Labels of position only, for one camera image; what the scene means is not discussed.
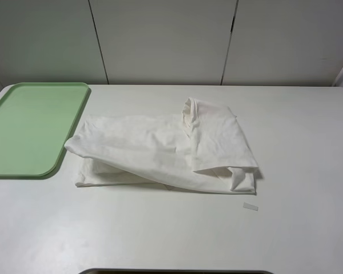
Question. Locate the white short sleeve t-shirt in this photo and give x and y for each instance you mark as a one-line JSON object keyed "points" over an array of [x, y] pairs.
{"points": [[202, 149]]}

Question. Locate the light green plastic tray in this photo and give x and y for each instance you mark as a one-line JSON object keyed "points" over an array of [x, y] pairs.
{"points": [[36, 119]]}

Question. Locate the clear tape marker near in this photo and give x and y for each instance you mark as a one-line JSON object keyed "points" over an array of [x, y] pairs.
{"points": [[250, 206]]}

